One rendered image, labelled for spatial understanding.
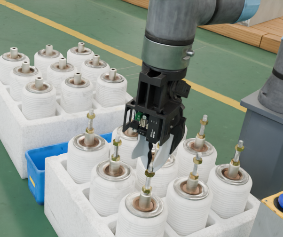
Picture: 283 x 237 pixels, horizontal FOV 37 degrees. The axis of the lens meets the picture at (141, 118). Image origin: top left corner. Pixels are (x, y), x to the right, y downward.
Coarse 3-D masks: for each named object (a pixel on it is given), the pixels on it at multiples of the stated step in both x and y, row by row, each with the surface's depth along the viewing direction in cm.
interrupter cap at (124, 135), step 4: (120, 128) 104; (120, 132) 103; (124, 132) 103; (120, 136) 101; (124, 136) 101; (128, 136) 101; (132, 136) 102; (136, 136) 102; (128, 140) 100; (132, 140) 100; (136, 140) 100
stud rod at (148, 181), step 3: (150, 165) 76; (150, 168) 76; (150, 171) 76; (147, 177) 77; (150, 177) 77; (147, 180) 78; (150, 180) 78; (147, 183) 78; (150, 183) 78; (147, 186) 78
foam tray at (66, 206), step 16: (48, 160) 101; (64, 160) 103; (48, 176) 102; (64, 176) 97; (48, 192) 104; (64, 192) 95; (80, 192) 92; (48, 208) 107; (64, 208) 96; (80, 208) 88; (256, 208) 95; (64, 224) 98; (80, 224) 90; (96, 224) 85; (112, 224) 87; (208, 224) 92; (224, 224) 89; (240, 224) 90
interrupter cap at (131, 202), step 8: (136, 192) 83; (128, 200) 81; (136, 200) 82; (152, 200) 82; (160, 200) 82; (128, 208) 79; (136, 208) 79; (152, 208) 80; (160, 208) 80; (136, 216) 78; (144, 216) 77; (152, 216) 78
